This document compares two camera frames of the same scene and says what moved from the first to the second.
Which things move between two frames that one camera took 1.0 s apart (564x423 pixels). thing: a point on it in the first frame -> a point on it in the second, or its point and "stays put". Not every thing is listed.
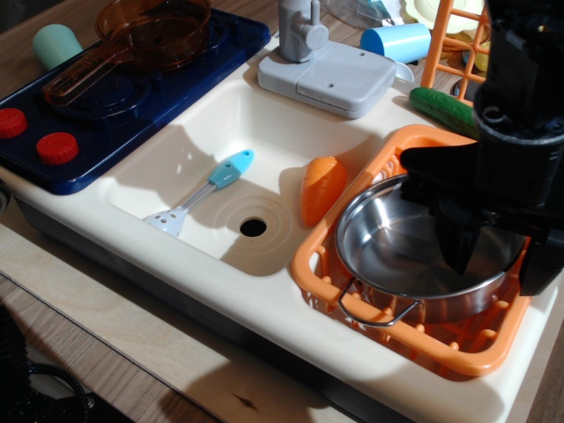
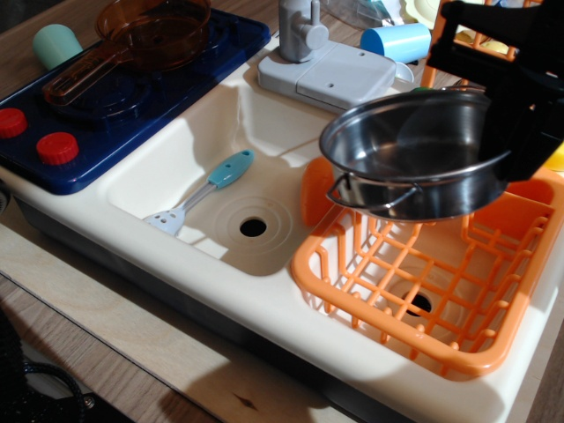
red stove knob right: (58, 148) stays put
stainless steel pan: (391, 250) -> (415, 154)
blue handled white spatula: (171, 220) stays put
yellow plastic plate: (425, 12) stays put
